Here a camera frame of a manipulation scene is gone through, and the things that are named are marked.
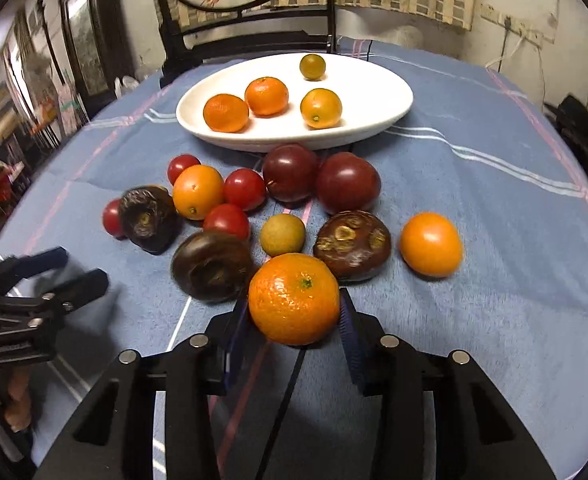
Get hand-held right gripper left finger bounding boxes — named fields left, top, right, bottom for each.
left=32, top=301, right=255, bottom=480

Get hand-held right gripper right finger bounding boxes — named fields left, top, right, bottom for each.
left=340, top=289, right=558, bottom=480

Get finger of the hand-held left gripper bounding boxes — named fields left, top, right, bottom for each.
left=0, top=246, right=70, bottom=286
left=4, top=268, right=110, bottom=317

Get large mandarin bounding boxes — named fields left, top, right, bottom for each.
left=248, top=252, right=341, bottom=347

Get red cherry tomato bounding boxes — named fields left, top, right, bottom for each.
left=102, top=198, right=127, bottom=239
left=202, top=203, right=251, bottom=241
left=167, top=154, right=202, bottom=186
left=223, top=168, right=267, bottom=212

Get smooth small orange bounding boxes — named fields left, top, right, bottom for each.
left=399, top=212, right=464, bottom=278
left=172, top=164, right=225, bottom=221
left=300, top=88, right=343, bottom=129

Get dark red plum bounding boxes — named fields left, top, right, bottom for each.
left=262, top=143, right=321, bottom=204
left=316, top=152, right=382, bottom=216

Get white oval plate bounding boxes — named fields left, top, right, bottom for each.
left=176, top=53, right=414, bottom=153

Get person's left hand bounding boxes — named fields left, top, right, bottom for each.
left=1, top=367, right=35, bottom=432

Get cluttered shelf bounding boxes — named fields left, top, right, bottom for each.
left=0, top=10, right=92, bottom=221

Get blue striped tablecloth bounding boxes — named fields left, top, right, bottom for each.
left=0, top=35, right=588, bottom=480

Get white plastic bag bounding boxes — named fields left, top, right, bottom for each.
left=114, top=76, right=139, bottom=102

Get ridged mandarin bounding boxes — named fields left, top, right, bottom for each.
left=244, top=76, right=290, bottom=117
left=203, top=93, right=250, bottom=134

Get small green citrus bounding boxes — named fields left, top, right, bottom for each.
left=299, top=53, right=327, bottom=81

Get black round painted table screen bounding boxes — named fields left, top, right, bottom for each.
left=149, top=0, right=337, bottom=88

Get white cable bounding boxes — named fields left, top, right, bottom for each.
left=484, top=35, right=547, bottom=106

